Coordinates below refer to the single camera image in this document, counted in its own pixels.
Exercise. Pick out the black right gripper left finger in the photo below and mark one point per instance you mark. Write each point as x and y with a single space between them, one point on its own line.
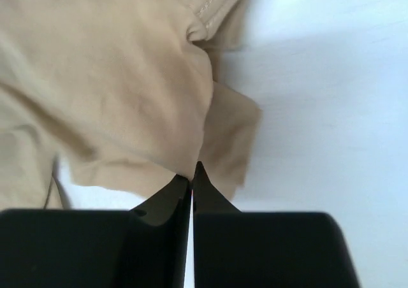
142 247

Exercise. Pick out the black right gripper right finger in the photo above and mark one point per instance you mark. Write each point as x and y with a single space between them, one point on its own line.
236 249

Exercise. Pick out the beige t shirt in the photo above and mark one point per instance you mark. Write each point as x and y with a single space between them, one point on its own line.
125 91

